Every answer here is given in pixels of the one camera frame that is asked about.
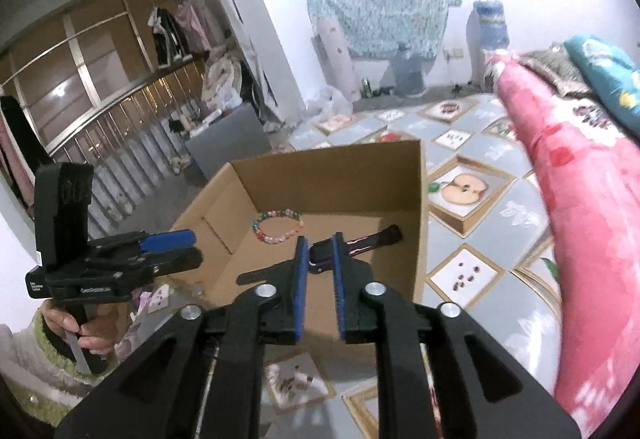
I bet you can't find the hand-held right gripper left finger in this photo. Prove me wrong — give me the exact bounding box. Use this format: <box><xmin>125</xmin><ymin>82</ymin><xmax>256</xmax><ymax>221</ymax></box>
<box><xmin>54</xmin><ymin>235</ymin><xmax>309</xmax><ymax>439</ymax></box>

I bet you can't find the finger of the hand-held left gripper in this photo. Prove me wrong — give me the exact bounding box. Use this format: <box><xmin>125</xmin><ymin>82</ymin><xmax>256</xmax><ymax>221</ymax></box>
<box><xmin>147</xmin><ymin>247</ymin><xmax>204</xmax><ymax>278</ymax></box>
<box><xmin>100</xmin><ymin>228</ymin><xmax>197</xmax><ymax>256</ymax></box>

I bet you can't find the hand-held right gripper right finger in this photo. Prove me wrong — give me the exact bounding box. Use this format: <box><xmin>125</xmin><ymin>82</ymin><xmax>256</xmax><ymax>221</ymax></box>
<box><xmin>332</xmin><ymin>232</ymin><xmax>582</xmax><ymax>439</ymax></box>

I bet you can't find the black purple smart watch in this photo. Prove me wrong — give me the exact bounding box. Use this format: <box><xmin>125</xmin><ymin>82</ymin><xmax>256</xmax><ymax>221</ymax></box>
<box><xmin>306</xmin><ymin>224</ymin><xmax>404</xmax><ymax>276</ymax></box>

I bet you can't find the multicoloured bead bracelet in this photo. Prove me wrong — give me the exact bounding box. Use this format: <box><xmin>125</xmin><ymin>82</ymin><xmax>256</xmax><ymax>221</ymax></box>
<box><xmin>251</xmin><ymin>207</ymin><xmax>305</xmax><ymax>245</ymax></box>

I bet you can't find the brown cardboard box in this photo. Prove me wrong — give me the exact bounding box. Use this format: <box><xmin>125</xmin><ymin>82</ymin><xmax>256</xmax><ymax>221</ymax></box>
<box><xmin>169</xmin><ymin>139</ymin><xmax>432</xmax><ymax>361</ymax></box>

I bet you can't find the person's left forearm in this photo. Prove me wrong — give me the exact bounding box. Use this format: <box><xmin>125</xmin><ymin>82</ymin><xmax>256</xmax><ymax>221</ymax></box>
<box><xmin>0</xmin><ymin>306</ymin><xmax>120</xmax><ymax>426</ymax></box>

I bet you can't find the person's left hand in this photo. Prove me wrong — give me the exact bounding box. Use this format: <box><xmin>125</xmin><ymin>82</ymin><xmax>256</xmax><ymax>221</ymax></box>
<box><xmin>42</xmin><ymin>303</ymin><xmax>120</xmax><ymax>356</ymax></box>

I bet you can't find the grey box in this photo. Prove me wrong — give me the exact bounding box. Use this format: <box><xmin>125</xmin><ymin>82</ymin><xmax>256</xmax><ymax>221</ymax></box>
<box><xmin>186</xmin><ymin>102</ymin><xmax>274</xmax><ymax>180</ymax></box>

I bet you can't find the dark hanging coat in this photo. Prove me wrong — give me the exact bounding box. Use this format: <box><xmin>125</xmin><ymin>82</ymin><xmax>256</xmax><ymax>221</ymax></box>
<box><xmin>0</xmin><ymin>95</ymin><xmax>47</xmax><ymax>200</ymax></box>

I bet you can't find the metal railing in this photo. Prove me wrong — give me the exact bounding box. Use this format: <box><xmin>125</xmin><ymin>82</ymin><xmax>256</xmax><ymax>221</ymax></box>
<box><xmin>0</xmin><ymin>53</ymin><xmax>237</xmax><ymax>226</ymax></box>

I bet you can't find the pile of light clothes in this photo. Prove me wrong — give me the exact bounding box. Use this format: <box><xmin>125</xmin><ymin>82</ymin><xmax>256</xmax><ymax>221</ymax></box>
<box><xmin>201</xmin><ymin>51</ymin><xmax>247</xmax><ymax>113</ymax></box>

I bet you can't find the white plastic bag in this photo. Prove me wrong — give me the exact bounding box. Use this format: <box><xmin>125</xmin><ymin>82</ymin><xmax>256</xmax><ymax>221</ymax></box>
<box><xmin>304</xmin><ymin>86</ymin><xmax>354</xmax><ymax>120</ymax></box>

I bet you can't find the black white hanging jacket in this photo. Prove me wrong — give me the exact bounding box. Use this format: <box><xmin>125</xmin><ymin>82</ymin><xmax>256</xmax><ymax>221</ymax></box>
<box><xmin>147</xmin><ymin>6</ymin><xmax>192</xmax><ymax>68</ymax></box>

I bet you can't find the pink hanging garment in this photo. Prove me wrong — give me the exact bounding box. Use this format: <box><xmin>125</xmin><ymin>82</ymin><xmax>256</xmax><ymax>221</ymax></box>
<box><xmin>175</xmin><ymin>0</ymin><xmax>227</xmax><ymax>53</ymax></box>

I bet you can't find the clear water jug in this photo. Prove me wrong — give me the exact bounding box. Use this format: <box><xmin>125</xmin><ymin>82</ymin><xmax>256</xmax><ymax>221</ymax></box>
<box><xmin>394</xmin><ymin>43</ymin><xmax>427</xmax><ymax>98</ymax></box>

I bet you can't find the pink floral blanket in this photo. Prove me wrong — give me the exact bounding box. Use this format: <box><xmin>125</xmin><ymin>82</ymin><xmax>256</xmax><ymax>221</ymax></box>
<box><xmin>482</xmin><ymin>50</ymin><xmax>640</xmax><ymax>438</ymax></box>

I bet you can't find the grey lace pillow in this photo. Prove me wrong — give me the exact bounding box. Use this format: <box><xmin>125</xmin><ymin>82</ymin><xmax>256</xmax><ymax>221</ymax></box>
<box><xmin>519</xmin><ymin>43</ymin><xmax>592</xmax><ymax>98</ymax></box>

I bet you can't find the teal patterned pillow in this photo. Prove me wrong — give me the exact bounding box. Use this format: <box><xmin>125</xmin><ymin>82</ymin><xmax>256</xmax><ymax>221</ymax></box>
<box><xmin>564</xmin><ymin>34</ymin><xmax>640</xmax><ymax>120</ymax></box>

